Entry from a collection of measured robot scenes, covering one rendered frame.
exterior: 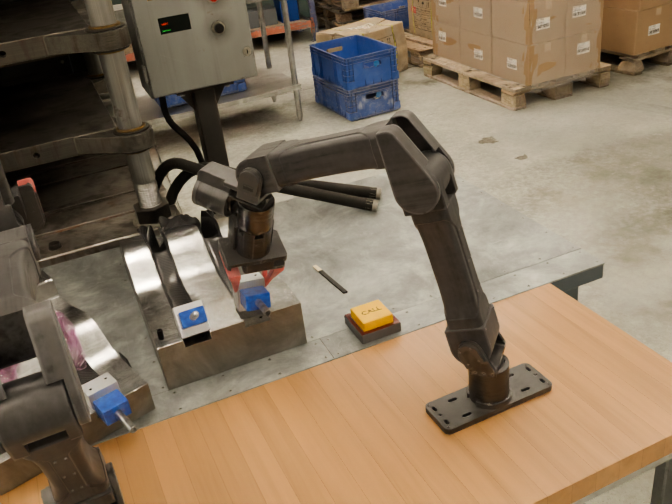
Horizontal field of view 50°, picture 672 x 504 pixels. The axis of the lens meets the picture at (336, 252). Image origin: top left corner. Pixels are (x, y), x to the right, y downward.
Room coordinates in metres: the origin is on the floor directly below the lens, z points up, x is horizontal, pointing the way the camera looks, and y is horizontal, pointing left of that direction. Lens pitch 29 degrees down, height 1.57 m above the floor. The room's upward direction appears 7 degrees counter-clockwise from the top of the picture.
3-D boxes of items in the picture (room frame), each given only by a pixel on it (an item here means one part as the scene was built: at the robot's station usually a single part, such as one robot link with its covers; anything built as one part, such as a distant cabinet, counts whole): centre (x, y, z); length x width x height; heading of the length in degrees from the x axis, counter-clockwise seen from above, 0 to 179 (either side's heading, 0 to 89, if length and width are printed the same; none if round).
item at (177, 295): (1.26, 0.29, 0.92); 0.35 x 0.16 x 0.09; 20
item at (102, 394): (0.90, 0.38, 0.86); 0.13 x 0.05 x 0.05; 37
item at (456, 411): (0.87, -0.21, 0.84); 0.20 x 0.07 x 0.08; 111
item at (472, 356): (0.88, -0.20, 0.90); 0.09 x 0.06 x 0.06; 155
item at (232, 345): (1.28, 0.28, 0.87); 0.50 x 0.26 x 0.14; 20
